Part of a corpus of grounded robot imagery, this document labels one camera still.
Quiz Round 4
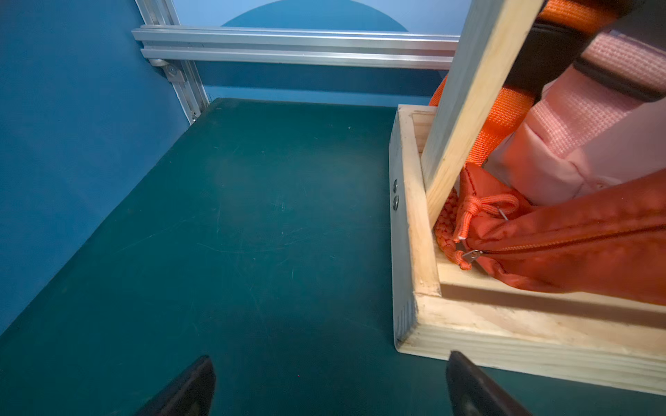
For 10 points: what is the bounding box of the pink waist bag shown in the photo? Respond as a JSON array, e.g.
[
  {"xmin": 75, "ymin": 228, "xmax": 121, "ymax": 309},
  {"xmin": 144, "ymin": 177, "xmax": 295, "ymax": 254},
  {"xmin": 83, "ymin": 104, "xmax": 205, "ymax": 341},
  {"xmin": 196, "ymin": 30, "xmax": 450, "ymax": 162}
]
[{"xmin": 484, "ymin": 31, "xmax": 665, "ymax": 206}]

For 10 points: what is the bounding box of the dark orange waist bag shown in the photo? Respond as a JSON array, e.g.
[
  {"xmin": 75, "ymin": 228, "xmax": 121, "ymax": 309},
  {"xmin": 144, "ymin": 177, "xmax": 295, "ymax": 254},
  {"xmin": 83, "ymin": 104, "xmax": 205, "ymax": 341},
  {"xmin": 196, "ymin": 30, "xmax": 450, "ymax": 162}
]
[{"xmin": 434, "ymin": 1, "xmax": 665, "ymax": 305}]

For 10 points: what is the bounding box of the wooden hanging rack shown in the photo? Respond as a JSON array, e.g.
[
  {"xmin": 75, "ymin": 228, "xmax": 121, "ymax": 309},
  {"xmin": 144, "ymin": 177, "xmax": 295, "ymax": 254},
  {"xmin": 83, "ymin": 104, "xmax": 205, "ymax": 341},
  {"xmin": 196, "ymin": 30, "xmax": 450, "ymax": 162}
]
[{"xmin": 388, "ymin": 1, "xmax": 665, "ymax": 395}]

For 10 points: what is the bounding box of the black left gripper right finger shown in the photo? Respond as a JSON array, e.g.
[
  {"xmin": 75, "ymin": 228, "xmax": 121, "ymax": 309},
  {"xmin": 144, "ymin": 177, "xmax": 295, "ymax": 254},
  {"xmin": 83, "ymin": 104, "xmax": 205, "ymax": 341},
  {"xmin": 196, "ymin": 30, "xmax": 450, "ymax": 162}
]
[{"xmin": 446, "ymin": 351, "xmax": 531, "ymax": 416}]

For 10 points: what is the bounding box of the horizontal aluminium rail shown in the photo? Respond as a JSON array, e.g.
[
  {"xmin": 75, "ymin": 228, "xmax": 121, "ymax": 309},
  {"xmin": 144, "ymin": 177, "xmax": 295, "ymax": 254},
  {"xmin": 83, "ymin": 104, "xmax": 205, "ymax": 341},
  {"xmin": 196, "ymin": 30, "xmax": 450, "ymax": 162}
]
[{"xmin": 132, "ymin": 25, "xmax": 460, "ymax": 70}]

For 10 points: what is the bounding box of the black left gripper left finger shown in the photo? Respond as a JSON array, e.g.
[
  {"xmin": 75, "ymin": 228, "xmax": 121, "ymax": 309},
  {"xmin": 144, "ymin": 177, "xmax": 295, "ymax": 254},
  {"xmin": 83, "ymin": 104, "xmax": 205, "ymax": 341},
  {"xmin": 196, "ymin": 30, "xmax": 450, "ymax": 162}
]
[{"xmin": 136, "ymin": 355, "xmax": 216, "ymax": 416}]

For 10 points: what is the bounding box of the left aluminium corner post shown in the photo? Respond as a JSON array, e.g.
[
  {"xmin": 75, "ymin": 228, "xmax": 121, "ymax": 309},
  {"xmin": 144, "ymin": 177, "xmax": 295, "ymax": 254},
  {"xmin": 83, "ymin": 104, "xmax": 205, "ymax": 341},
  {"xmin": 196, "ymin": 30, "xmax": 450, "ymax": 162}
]
[{"xmin": 135, "ymin": 0, "xmax": 210, "ymax": 125}]

